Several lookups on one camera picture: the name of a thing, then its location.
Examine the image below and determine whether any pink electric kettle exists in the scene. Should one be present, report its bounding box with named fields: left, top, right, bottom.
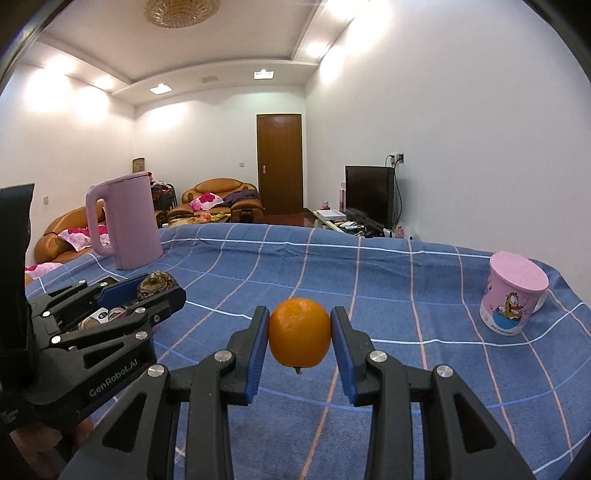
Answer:
left=86, top=172, right=164, bottom=271

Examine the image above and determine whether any dark chair with clothes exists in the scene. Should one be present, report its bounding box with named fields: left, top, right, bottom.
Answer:
left=150, top=180, right=178, bottom=213

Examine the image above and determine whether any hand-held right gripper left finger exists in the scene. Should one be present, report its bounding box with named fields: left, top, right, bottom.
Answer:
left=60, top=305, right=271, bottom=480

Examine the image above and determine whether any low television stand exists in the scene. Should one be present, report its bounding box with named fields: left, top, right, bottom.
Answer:
left=313, top=210, right=411, bottom=239

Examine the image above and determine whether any brown wooden door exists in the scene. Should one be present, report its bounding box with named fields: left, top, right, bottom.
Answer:
left=256, top=113, right=304, bottom=215

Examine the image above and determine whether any brown leather sofa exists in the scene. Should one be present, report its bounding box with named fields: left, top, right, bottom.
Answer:
left=34, top=207, right=112, bottom=266

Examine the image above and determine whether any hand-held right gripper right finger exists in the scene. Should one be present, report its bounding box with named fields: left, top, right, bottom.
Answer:
left=330, top=305, right=536, bottom=480

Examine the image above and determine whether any black power cable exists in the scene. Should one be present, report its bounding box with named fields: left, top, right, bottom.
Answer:
left=385, top=154, right=402, bottom=229

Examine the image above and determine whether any round ornate ceiling lamp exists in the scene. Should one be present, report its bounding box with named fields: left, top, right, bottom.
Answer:
left=143, top=0, right=218, bottom=27

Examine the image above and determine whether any dark brown mangosteen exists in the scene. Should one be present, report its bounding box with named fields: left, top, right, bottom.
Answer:
left=136, top=271, right=178, bottom=301

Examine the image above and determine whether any orange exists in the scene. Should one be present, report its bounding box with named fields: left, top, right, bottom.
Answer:
left=268, top=298, right=333, bottom=376

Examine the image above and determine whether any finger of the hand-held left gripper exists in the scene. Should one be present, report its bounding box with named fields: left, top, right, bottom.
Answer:
left=41, top=284, right=187, bottom=355
left=27, top=274, right=153, bottom=332

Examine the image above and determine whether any pink floral cushion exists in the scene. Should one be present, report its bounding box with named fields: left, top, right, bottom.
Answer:
left=25, top=262, right=61, bottom=278

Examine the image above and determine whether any person's left hand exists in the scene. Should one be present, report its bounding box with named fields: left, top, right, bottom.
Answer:
left=11, top=413, right=100, bottom=467

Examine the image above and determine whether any purple blanket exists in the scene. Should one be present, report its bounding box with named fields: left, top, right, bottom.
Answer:
left=222, top=188, right=260, bottom=208

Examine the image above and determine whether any brown leather armchair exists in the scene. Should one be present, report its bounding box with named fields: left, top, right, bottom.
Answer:
left=167, top=178, right=264, bottom=224

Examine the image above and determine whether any pink cartoon cup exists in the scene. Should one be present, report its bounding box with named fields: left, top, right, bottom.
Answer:
left=480, top=251, right=550, bottom=336

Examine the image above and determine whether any black television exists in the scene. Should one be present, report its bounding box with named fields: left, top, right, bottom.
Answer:
left=345, top=165, right=395, bottom=230

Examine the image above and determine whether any blue checked tablecloth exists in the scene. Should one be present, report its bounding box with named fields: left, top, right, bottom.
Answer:
left=23, top=223, right=591, bottom=480

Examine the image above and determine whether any coffee table with food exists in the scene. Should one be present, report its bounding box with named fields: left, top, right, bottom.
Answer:
left=168, top=210, right=232, bottom=227

